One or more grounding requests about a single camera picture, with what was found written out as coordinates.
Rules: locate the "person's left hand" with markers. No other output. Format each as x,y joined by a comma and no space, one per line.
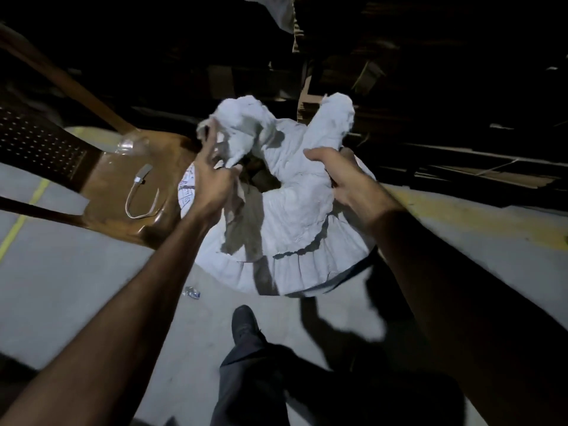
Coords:
207,190

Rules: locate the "person's left forearm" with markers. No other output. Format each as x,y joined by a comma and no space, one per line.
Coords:
111,332

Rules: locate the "small crumpled wrapper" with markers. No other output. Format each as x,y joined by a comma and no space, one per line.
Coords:
191,293

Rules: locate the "person's right hand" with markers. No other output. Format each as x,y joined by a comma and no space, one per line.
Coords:
355,186

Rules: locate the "white cloth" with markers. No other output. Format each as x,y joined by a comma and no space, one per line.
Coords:
275,8

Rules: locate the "person's right forearm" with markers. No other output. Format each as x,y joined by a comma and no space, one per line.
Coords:
470,314

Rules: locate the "person's left thumb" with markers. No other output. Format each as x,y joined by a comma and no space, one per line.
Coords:
230,171

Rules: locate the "person's right thumb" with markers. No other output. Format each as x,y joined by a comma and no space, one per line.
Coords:
320,155

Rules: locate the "person's dark trouser leg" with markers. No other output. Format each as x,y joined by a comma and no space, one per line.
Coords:
266,385

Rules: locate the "large white woven sack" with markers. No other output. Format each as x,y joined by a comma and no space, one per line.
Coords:
293,217

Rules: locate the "person's black shoe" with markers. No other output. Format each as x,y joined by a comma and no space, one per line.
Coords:
245,323

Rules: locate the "brown plastic chair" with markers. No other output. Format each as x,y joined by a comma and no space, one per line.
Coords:
115,181

